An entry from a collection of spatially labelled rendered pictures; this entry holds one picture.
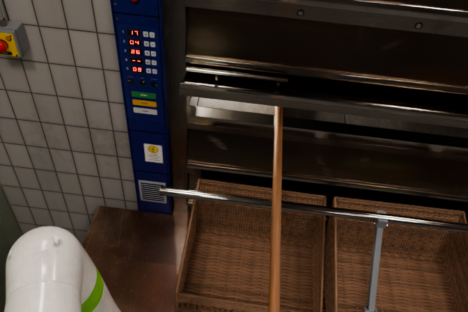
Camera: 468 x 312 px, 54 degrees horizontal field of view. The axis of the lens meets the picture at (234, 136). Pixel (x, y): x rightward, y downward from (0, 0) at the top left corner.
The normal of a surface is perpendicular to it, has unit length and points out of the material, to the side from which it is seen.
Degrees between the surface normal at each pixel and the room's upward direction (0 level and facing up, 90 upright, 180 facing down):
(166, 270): 0
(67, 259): 49
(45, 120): 90
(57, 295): 36
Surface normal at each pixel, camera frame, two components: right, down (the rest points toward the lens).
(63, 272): 0.64, -0.59
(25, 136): -0.11, 0.68
